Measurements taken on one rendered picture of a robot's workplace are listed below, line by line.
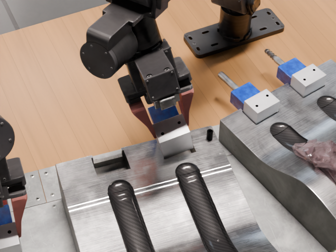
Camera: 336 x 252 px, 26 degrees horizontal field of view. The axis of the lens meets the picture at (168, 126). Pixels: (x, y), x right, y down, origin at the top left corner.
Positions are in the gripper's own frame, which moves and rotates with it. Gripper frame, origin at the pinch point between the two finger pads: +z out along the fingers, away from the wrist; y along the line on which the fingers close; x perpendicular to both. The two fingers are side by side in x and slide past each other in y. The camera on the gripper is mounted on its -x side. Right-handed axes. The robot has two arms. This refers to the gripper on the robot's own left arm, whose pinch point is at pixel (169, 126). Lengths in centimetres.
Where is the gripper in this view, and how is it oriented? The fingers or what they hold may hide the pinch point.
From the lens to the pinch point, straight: 112.3
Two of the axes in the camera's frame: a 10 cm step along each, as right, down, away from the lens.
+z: 2.7, 8.2, 5.1
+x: -2.3, -4.6, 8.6
